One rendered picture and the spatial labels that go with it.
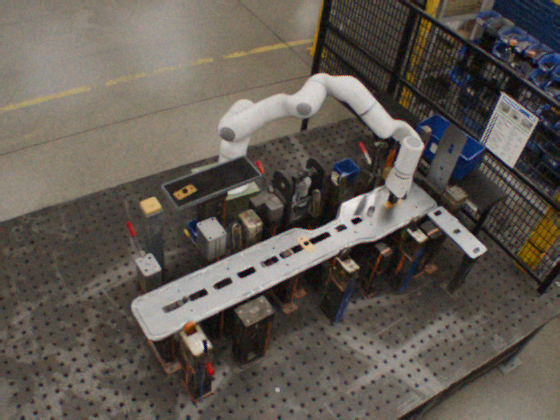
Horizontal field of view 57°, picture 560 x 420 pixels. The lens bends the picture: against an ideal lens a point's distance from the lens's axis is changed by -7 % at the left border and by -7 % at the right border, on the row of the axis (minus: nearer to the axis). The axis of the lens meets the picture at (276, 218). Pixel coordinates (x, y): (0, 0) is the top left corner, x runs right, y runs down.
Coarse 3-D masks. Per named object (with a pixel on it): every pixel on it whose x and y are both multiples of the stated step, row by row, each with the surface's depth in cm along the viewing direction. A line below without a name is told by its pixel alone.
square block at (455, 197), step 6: (456, 186) 239; (450, 192) 235; (456, 192) 236; (462, 192) 236; (444, 198) 238; (450, 198) 235; (456, 198) 233; (462, 198) 234; (444, 204) 240; (450, 204) 237; (456, 204) 234; (462, 204) 238; (450, 210) 238; (456, 210) 240; (456, 216) 245; (432, 222) 251; (444, 240) 258
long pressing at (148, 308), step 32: (384, 192) 239; (416, 192) 241; (352, 224) 223; (384, 224) 226; (256, 256) 207; (320, 256) 210; (160, 288) 191; (192, 288) 194; (224, 288) 195; (256, 288) 197; (160, 320) 183
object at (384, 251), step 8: (376, 248) 218; (384, 248) 218; (376, 256) 220; (384, 256) 215; (376, 264) 222; (384, 264) 220; (368, 272) 230; (376, 272) 224; (368, 280) 232; (376, 280) 230; (360, 288) 238; (368, 288) 233; (368, 296) 235
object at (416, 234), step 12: (408, 240) 220; (420, 240) 216; (408, 252) 223; (420, 252) 222; (396, 264) 234; (408, 264) 228; (384, 276) 245; (396, 276) 236; (408, 276) 235; (396, 288) 239
